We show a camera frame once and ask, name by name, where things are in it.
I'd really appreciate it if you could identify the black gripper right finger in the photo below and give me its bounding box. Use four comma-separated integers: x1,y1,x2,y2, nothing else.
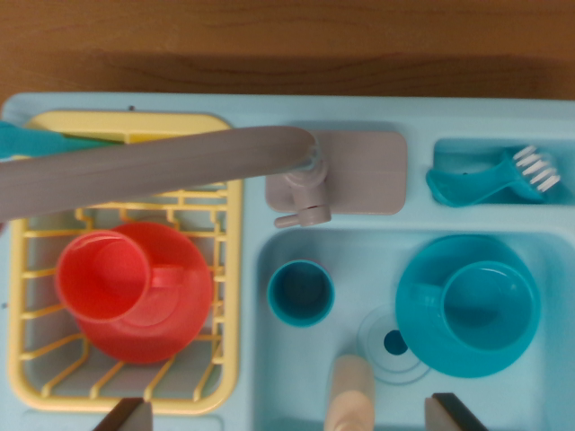
424,392,489,431

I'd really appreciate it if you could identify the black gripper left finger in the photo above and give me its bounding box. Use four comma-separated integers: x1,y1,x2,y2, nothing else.
92,397,154,431

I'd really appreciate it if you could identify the beige detergent bottle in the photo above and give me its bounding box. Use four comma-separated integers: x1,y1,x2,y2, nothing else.
325,354,376,431

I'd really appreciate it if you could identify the light blue toy sink unit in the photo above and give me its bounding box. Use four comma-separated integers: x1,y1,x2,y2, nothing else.
0,92,575,431

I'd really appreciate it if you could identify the teal plate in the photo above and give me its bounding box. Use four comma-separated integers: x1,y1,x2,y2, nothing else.
394,235,540,379

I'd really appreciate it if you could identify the red plate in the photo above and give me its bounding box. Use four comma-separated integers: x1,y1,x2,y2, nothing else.
71,222,213,365

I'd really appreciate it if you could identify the teal tumbler cup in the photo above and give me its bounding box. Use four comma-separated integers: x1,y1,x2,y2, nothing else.
267,259,336,329

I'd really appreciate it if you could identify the teal dish brush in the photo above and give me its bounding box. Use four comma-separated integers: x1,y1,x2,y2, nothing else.
425,144,562,208

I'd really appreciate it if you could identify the grey toy faucet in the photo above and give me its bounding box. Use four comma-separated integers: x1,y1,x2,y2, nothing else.
0,125,409,230

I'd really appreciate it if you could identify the yellow dish rack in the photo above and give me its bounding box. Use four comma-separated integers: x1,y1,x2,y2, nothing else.
7,110,243,415

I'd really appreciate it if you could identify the teal toy fork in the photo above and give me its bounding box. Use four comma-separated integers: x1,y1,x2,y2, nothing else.
0,119,73,161

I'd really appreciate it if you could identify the teal cup with handle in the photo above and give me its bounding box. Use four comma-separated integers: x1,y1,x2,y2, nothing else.
399,262,538,356

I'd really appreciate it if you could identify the red cup with handle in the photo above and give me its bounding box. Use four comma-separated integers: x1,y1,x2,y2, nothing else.
54,229,188,321

